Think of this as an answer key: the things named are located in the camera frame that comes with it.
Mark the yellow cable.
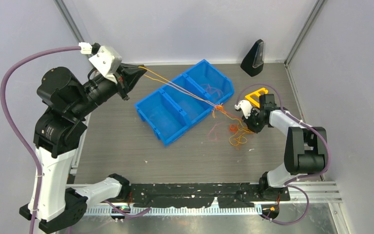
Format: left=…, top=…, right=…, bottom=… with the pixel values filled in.
left=138, top=66, right=255, bottom=151

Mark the pink cable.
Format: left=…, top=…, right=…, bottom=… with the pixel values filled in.
left=161, top=79, right=236, bottom=143

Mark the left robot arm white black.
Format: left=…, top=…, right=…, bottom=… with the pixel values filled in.
left=19, top=64, right=145, bottom=234

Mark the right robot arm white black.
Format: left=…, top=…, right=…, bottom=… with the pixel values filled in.
left=235, top=94, right=328, bottom=200

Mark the yellow triangular plastic piece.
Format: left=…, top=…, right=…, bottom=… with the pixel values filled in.
left=244, top=87, right=269, bottom=109

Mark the blue three-compartment plastic bin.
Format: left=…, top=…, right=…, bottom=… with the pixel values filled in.
left=134, top=59, right=234, bottom=146

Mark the black wedge-shaped stand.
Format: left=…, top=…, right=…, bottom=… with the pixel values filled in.
left=240, top=39, right=265, bottom=77

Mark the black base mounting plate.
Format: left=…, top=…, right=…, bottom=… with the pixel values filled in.
left=108, top=182, right=291, bottom=209

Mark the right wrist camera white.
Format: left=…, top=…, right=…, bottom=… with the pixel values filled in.
left=234, top=99, right=254, bottom=119

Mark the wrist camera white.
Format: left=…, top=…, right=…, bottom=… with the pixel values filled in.
left=89, top=46, right=122, bottom=84
left=234, top=99, right=254, bottom=119

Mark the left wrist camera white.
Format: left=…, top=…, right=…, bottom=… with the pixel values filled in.
left=89, top=46, right=122, bottom=84

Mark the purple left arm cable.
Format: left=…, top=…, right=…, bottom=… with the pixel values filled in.
left=0, top=45, right=93, bottom=234

